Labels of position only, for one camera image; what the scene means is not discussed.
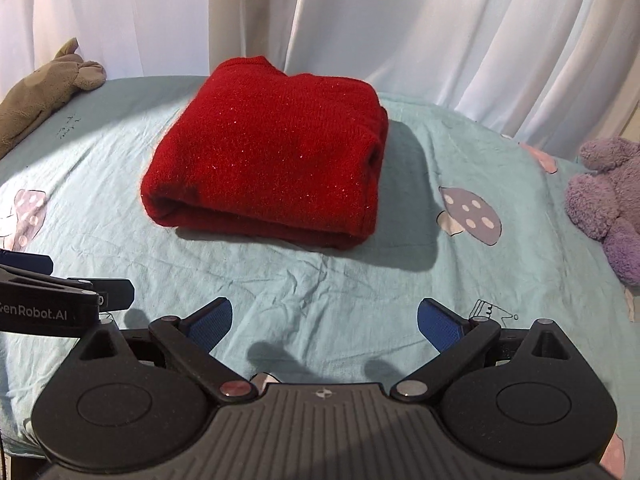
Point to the red knit sweater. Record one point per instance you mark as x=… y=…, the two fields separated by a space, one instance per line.
x=265 y=155

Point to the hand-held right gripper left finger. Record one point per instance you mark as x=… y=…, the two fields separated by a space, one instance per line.
x=211 y=324

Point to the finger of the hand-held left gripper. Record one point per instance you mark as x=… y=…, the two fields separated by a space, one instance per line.
x=25 y=262
x=116 y=295

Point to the purple plush toy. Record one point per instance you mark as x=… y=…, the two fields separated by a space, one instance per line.
x=610 y=195

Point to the brown plush toy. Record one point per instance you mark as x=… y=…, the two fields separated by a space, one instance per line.
x=35 y=95

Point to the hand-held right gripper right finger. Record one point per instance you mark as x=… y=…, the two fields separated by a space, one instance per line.
x=439 y=325

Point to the light blue mushroom print bedsheet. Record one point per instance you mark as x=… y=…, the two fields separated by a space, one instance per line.
x=300 y=280

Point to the white curtain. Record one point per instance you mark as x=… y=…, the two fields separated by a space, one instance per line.
x=450 y=25

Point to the beige curtain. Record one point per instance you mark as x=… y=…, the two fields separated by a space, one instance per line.
x=250 y=15

